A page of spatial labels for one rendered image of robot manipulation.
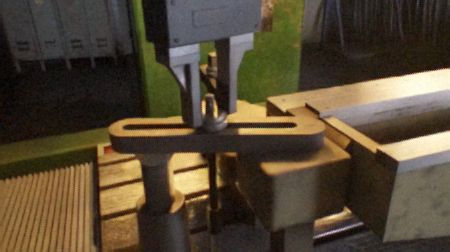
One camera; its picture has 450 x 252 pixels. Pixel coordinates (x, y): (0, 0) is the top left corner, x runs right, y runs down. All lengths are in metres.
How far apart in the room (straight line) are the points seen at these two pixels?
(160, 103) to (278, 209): 1.06
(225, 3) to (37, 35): 4.61
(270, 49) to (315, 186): 1.14
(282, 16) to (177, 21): 1.19
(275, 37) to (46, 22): 3.73
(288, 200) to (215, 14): 0.23
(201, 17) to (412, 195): 0.30
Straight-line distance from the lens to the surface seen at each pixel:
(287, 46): 1.56
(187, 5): 0.36
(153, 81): 1.39
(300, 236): 0.49
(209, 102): 0.42
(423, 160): 0.43
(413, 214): 0.48
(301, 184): 0.42
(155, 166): 0.46
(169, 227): 0.50
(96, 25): 4.78
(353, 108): 0.53
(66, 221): 0.84
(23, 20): 4.95
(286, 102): 0.56
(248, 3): 0.41
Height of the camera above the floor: 1.28
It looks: 24 degrees down
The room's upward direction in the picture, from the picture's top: 1 degrees counter-clockwise
